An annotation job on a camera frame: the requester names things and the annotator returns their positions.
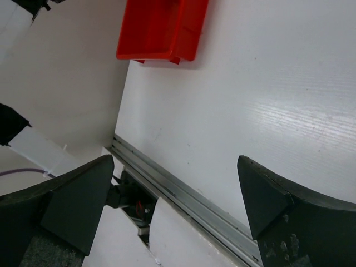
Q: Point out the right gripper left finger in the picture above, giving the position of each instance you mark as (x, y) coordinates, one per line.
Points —
(54, 223)

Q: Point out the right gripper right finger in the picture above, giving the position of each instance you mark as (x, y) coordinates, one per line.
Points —
(292, 224)

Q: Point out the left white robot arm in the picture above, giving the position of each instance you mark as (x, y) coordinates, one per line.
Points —
(18, 134)

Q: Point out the red plastic bin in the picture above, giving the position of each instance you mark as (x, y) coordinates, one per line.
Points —
(161, 30)

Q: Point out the aluminium rail frame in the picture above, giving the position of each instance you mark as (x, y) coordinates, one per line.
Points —
(231, 235)

